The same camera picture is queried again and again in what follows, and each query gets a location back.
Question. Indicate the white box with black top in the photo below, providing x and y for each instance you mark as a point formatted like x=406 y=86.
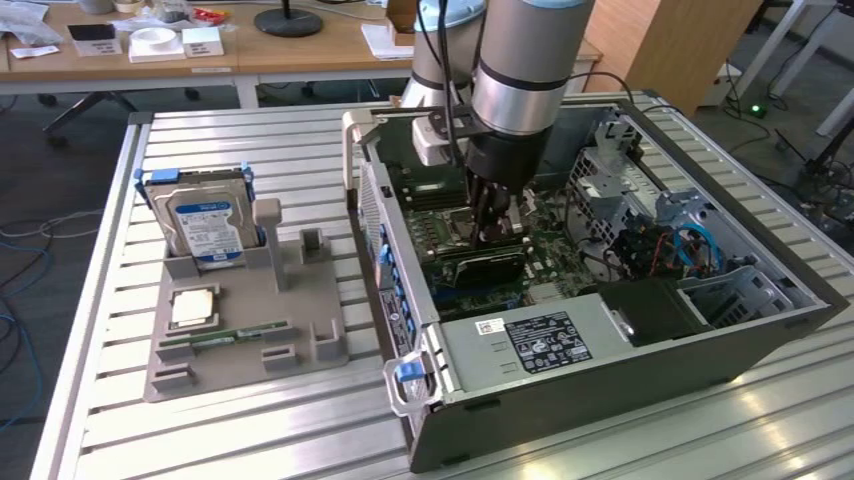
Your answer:
x=96 y=45

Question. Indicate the grey parts rack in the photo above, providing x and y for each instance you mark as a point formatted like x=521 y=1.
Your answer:
x=233 y=360

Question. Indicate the flat white box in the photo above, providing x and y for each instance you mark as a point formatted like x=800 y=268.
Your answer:
x=156 y=56

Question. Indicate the white tape roll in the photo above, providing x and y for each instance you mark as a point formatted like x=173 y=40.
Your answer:
x=153 y=37

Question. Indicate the black graphics card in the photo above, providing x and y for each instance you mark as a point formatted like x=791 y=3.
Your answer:
x=489 y=270

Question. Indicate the white card with red print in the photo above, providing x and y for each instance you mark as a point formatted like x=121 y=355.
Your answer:
x=33 y=51

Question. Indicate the wooden desk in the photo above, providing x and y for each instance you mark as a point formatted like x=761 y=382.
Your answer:
x=66 y=66

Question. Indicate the blue case latch button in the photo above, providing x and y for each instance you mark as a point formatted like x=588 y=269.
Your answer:
x=408 y=374

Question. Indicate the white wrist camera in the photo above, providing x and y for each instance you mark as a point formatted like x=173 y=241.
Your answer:
x=429 y=145

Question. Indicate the black adapter with LED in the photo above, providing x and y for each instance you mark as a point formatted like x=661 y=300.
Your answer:
x=756 y=111

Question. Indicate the black tripod stand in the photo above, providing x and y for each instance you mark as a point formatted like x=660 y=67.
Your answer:
x=827 y=165

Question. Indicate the black round lamp base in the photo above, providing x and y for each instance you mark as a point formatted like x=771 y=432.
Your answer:
x=288 y=24

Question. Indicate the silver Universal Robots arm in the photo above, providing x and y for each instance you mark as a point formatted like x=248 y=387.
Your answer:
x=520 y=60

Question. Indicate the dark grey open PC case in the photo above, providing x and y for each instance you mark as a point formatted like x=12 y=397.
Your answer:
x=600 y=400

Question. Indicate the grey power supply unit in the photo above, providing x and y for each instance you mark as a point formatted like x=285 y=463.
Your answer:
x=480 y=360

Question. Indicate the crumpled clear plastic bag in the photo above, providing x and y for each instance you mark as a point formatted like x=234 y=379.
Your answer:
x=26 y=25

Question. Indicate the white paper stack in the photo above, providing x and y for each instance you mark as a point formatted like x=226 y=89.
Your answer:
x=382 y=42

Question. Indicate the wooden cabinet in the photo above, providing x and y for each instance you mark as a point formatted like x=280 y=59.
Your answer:
x=667 y=50

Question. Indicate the silver chipset heatsink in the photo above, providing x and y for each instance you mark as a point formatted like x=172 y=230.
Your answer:
x=543 y=295

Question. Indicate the perforated metal disk bay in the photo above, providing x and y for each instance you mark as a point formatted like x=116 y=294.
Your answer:
x=600 y=200

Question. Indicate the blue slot retainer strip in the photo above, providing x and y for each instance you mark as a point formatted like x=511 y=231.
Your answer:
x=382 y=255

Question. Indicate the white table frame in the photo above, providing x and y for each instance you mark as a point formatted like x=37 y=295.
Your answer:
x=767 y=50

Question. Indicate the red small item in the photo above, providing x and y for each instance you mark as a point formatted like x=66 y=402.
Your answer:
x=208 y=15

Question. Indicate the brown cardboard box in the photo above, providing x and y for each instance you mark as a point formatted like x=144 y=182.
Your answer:
x=400 y=17

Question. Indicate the silver CPU chip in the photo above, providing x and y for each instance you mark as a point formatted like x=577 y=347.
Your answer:
x=193 y=307

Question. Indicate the plain white box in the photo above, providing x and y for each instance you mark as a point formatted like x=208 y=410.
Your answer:
x=201 y=42

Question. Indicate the green RAM stick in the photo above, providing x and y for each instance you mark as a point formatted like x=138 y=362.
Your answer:
x=233 y=336
x=447 y=254

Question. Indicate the bag with dark item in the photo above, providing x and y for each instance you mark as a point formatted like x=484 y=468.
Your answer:
x=169 y=12

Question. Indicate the hard disk in blue caddy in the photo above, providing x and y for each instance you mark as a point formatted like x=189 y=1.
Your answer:
x=202 y=230

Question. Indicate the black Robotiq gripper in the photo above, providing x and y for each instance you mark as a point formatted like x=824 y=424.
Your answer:
x=500 y=157

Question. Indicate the CPU socket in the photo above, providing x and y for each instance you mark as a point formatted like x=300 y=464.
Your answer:
x=460 y=220

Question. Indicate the beige case hinge latch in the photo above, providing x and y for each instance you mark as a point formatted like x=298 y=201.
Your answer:
x=360 y=125

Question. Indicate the white wall box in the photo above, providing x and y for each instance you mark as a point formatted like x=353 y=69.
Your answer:
x=723 y=90

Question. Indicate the green motherboard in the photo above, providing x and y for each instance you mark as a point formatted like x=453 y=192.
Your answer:
x=543 y=272

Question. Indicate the small metal disk bay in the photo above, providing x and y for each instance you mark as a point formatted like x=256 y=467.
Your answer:
x=753 y=295

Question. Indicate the black office chair base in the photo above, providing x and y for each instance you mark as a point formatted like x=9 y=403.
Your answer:
x=80 y=107

